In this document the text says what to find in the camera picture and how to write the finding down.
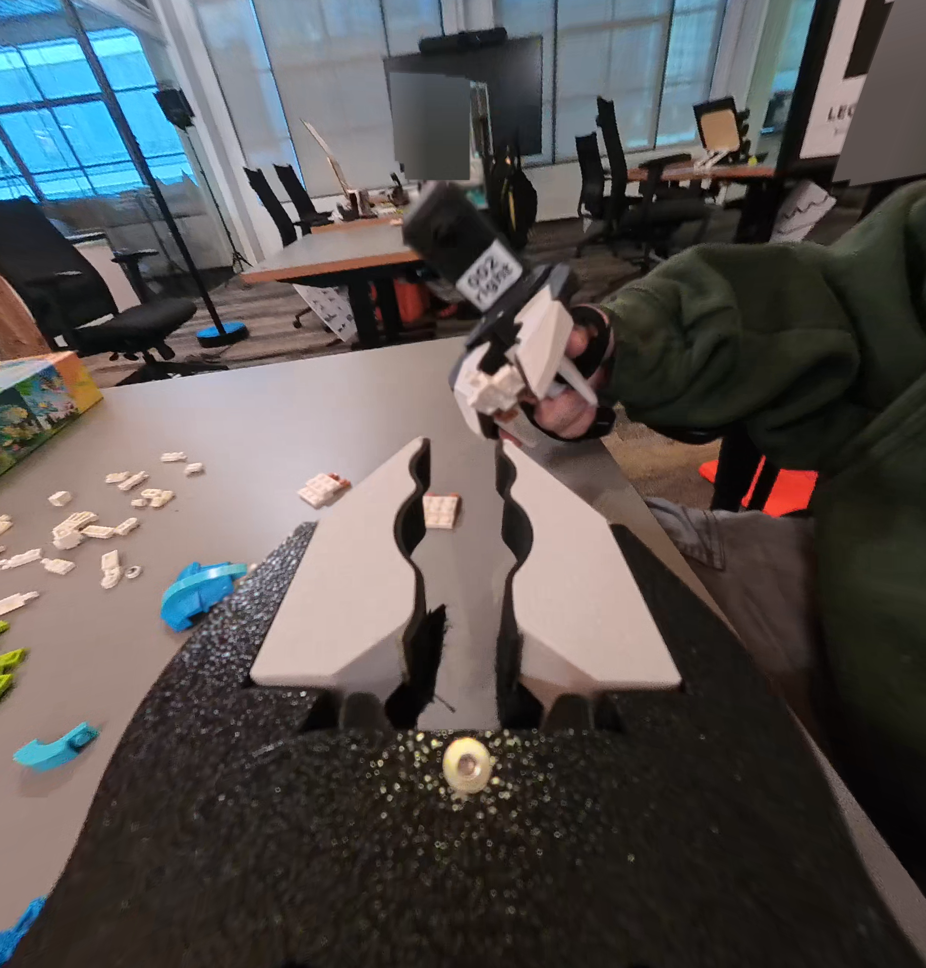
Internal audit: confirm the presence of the person's right forearm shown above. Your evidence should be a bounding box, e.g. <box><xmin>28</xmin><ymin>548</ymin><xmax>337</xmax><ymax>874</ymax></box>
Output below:
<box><xmin>598</xmin><ymin>176</ymin><xmax>926</xmax><ymax>473</ymax></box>

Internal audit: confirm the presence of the black high-back chair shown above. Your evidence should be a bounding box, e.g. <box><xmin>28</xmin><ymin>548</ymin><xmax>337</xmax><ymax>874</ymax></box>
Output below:
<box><xmin>243</xmin><ymin>166</ymin><xmax>299</xmax><ymax>249</ymax></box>
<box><xmin>273</xmin><ymin>162</ymin><xmax>335</xmax><ymax>235</ymax></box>

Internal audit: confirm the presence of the white and brown brick assembly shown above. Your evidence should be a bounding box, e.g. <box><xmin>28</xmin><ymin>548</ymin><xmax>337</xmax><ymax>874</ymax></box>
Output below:
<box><xmin>297</xmin><ymin>472</ymin><xmax>352</xmax><ymax>509</ymax></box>

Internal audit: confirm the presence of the chair with tan back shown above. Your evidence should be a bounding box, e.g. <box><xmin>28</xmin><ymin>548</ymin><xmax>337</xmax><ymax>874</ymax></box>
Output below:
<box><xmin>693</xmin><ymin>96</ymin><xmax>753</xmax><ymax>169</ymax></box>

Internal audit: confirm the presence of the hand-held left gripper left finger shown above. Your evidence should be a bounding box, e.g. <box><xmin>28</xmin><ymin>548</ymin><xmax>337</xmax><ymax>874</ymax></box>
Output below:
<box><xmin>250</xmin><ymin>436</ymin><xmax>447</xmax><ymax>712</ymax></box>

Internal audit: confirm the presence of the orange floor object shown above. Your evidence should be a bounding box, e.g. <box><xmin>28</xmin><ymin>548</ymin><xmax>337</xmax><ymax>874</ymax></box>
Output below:
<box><xmin>698</xmin><ymin>457</ymin><xmax>821</xmax><ymax>518</ymax></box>

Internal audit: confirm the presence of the heap of white toy bricks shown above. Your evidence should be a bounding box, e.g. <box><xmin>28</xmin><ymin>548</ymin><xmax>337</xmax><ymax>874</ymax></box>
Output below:
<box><xmin>0</xmin><ymin>450</ymin><xmax>207</xmax><ymax>621</ymax></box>

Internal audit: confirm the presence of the blue curved toy brick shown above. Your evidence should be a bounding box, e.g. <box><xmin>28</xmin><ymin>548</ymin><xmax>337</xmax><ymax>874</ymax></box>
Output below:
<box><xmin>12</xmin><ymin>721</ymin><xmax>101</xmax><ymax>773</ymax></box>

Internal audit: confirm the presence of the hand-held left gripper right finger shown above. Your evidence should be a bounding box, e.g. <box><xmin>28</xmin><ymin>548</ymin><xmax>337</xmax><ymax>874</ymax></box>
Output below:
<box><xmin>495</xmin><ymin>441</ymin><xmax>684</xmax><ymax>715</ymax></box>

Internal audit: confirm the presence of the black vertical post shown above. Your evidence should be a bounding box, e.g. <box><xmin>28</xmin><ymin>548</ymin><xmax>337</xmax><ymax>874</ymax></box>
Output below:
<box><xmin>734</xmin><ymin>0</ymin><xmax>844</xmax><ymax>245</ymax></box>

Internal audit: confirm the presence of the orange bin under desk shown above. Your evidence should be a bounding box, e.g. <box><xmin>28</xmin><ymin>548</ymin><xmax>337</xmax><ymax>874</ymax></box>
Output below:
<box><xmin>391</xmin><ymin>274</ymin><xmax>466</xmax><ymax>322</ymax></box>

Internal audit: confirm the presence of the long wooden desk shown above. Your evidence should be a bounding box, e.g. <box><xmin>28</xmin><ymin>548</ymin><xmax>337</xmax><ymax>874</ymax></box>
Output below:
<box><xmin>628</xmin><ymin>155</ymin><xmax>779</xmax><ymax>207</ymax></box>

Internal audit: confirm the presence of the large blue toy piece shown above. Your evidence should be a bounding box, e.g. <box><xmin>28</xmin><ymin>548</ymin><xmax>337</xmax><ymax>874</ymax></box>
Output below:
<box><xmin>159</xmin><ymin>560</ymin><xmax>251</xmax><ymax>633</ymax></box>

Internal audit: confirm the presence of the large black wall screen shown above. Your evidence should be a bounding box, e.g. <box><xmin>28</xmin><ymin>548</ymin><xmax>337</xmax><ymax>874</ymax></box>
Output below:
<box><xmin>383</xmin><ymin>34</ymin><xmax>545</xmax><ymax>183</ymax></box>

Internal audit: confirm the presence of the black mesh office chair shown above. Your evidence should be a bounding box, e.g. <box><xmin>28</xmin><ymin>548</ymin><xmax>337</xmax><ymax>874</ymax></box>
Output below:
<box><xmin>574</xmin><ymin>96</ymin><xmax>712</xmax><ymax>267</ymax></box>

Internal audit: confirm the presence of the person's green sweater torso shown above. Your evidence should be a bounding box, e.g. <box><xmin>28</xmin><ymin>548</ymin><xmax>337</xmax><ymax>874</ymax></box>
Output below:
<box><xmin>807</xmin><ymin>423</ymin><xmax>926</xmax><ymax>909</ymax></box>

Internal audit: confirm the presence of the small white toy brick model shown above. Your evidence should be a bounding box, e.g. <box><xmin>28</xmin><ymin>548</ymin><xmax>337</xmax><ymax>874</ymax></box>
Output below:
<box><xmin>451</xmin><ymin>349</ymin><xmax>527</xmax><ymax>440</ymax></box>

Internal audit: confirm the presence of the black pole with blue base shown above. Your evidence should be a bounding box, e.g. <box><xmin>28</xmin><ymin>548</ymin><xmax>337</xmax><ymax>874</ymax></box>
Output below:
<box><xmin>61</xmin><ymin>0</ymin><xmax>251</xmax><ymax>349</ymax></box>

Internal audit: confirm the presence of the black backpack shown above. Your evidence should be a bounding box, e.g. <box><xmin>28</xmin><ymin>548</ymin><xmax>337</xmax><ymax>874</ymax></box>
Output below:
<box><xmin>483</xmin><ymin>145</ymin><xmax>540</xmax><ymax>252</ymax></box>

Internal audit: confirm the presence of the black box on tripod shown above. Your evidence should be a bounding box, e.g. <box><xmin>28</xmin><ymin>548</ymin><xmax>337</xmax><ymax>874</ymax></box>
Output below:
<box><xmin>153</xmin><ymin>88</ymin><xmax>254</xmax><ymax>275</ymax></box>

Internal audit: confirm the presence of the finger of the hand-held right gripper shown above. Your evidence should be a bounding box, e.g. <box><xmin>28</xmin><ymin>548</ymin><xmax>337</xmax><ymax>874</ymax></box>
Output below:
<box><xmin>512</xmin><ymin>291</ymin><xmax>579</xmax><ymax>399</ymax></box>
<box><xmin>499</xmin><ymin>412</ymin><xmax>561</xmax><ymax>451</ymax></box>

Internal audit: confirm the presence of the colourful toy brick box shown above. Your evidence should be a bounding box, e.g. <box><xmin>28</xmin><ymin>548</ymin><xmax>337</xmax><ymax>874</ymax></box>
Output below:
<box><xmin>0</xmin><ymin>351</ymin><xmax>104</xmax><ymax>493</ymax></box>

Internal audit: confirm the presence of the white wall poster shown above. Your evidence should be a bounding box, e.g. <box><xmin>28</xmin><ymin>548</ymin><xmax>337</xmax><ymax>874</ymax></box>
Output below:
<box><xmin>799</xmin><ymin>0</ymin><xmax>897</xmax><ymax>161</ymax></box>

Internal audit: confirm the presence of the wooden edged office desk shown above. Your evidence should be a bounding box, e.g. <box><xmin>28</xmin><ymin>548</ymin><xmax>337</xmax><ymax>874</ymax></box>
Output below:
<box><xmin>240</xmin><ymin>218</ymin><xmax>438</xmax><ymax>350</ymax></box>

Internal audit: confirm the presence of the person's grey pants leg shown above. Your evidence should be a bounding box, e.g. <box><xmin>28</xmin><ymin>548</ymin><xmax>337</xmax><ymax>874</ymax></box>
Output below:
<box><xmin>645</xmin><ymin>495</ymin><xmax>838</xmax><ymax>727</ymax></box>

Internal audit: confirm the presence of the black camera bar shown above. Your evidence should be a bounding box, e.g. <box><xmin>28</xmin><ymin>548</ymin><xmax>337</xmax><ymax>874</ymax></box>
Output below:
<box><xmin>418</xmin><ymin>27</ymin><xmax>510</xmax><ymax>54</ymax></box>

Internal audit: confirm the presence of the person's right hand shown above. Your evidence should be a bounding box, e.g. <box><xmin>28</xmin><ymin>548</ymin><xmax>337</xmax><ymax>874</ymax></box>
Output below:
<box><xmin>508</xmin><ymin>316</ymin><xmax>609</xmax><ymax>447</ymax></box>

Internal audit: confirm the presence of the white printed sheet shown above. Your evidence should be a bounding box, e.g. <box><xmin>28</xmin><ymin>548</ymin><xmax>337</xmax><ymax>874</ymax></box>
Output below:
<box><xmin>292</xmin><ymin>283</ymin><xmax>359</xmax><ymax>343</ymax></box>

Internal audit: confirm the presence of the black table leg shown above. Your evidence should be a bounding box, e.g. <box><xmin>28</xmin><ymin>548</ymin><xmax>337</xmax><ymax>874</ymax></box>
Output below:
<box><xmin>709</xmin><ymin>422</ymin><xmax>783</xmax><ymax>517</ymax></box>

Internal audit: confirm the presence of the white paper bag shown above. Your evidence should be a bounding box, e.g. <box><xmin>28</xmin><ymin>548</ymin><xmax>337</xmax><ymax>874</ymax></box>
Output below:
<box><xmin>768</xmin><ymin>177</ymin><xmax>839</xmax><ymax>245</ymax></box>

